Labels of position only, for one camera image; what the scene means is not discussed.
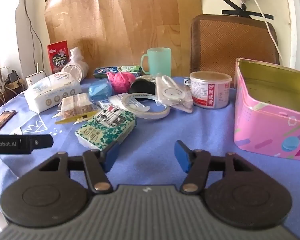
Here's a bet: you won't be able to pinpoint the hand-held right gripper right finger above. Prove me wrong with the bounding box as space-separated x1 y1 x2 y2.
174 140 257 194

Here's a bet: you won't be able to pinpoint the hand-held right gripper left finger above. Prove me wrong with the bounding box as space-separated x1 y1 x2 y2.
37 141 121 194

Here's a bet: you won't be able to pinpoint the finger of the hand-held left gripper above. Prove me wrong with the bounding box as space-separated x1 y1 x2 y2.
30 134 54 151

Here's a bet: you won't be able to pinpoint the green patterned tissue pack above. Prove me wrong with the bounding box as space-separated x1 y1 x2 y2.
75 104 137 149

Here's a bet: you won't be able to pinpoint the clear snack packet yellow edge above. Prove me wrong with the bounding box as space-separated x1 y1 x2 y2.
55 93 101 125

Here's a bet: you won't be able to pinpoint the white wet wipes pack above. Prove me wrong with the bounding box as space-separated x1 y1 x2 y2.
24 72 82 112

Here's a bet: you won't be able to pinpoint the white tape roll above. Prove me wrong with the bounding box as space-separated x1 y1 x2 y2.
121 93 171 119

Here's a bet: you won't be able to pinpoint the white smiley item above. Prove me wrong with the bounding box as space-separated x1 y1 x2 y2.
155 75 194 113

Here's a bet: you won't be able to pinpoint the pink tin box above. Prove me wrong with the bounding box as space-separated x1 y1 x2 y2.
234 58 300 162

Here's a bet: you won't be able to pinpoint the smartphone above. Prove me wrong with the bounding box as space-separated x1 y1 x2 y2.
0 110 17 134

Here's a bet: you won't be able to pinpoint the white enamel container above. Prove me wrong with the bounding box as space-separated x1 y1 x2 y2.
25 63 47 91

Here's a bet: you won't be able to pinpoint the blue soap case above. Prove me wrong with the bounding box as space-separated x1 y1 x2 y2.
88 80 112 99

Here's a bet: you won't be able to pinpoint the round can with red label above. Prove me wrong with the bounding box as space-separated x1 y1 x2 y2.
189 71 233 110

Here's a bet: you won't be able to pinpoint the black round tape roll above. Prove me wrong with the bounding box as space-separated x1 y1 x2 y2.
129 78 157 102

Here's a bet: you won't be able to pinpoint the pink fluffy cloth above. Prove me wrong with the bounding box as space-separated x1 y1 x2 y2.
106 71 136 93

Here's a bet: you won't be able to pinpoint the plastic cups in clear bag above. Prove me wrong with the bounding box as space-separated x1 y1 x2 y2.
62 47 89 83

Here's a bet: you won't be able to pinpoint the green and blue toothpaste box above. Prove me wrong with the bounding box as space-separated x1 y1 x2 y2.
93 65 143 79

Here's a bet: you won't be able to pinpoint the red printed packet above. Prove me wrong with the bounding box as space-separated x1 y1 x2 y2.
47 40 71 74

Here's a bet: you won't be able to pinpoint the teal plastic mug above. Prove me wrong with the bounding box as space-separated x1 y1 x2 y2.
140 47 172 77

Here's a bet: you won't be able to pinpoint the wood-pattern board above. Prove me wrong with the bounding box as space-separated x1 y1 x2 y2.
44 0 203 79

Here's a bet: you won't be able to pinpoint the black wall cable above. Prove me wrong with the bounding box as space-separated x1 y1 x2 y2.
19 0 51 46

